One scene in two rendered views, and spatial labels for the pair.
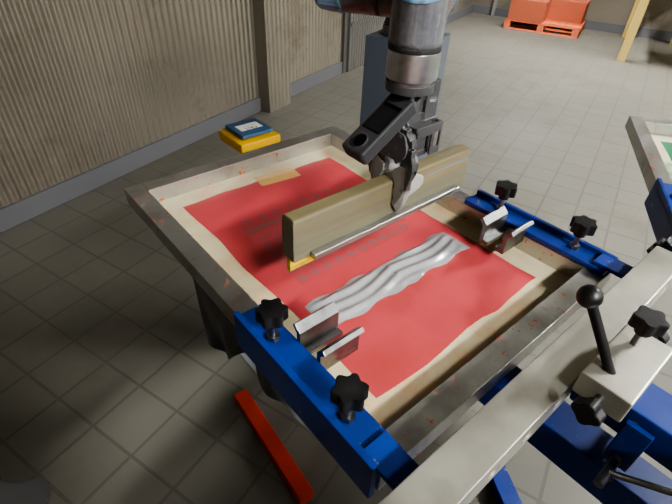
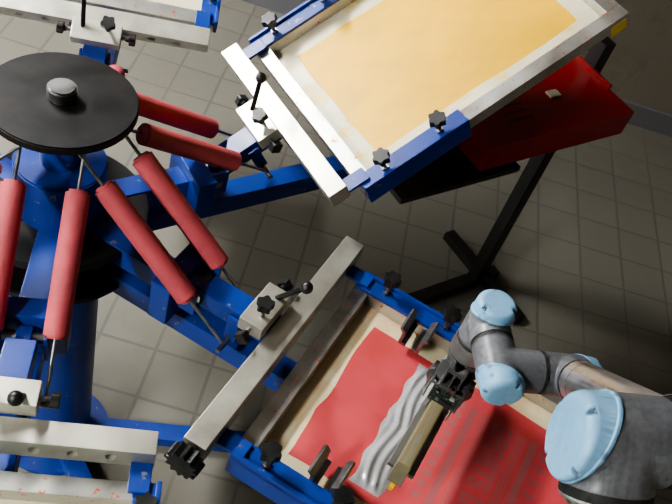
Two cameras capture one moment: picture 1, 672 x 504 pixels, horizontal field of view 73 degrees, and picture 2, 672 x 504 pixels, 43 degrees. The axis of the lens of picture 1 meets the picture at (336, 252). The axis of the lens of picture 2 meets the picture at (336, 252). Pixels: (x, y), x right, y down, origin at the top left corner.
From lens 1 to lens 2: 194 cm
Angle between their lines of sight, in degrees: 91
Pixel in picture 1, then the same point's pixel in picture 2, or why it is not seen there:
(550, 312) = (285, 390)
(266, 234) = (518, 447)
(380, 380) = (376, 337)
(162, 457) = not seen: outside the picture
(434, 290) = (365, 416)
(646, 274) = (225, 407)
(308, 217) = not seen: hidden behind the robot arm
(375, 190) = not seen: hidden behind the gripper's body
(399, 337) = (376, 368)
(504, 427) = (319, 281)
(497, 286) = (318, 433)
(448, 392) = (341, 319)
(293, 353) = (429, 319)
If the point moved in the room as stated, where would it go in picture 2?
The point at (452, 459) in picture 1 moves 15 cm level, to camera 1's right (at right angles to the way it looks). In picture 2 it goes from (339, 265) to (279, 272)
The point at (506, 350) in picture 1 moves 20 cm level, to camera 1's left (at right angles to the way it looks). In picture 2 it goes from (313, 352) to (393, 339)
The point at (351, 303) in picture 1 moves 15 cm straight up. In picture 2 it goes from (417, 386) to (439, 348)
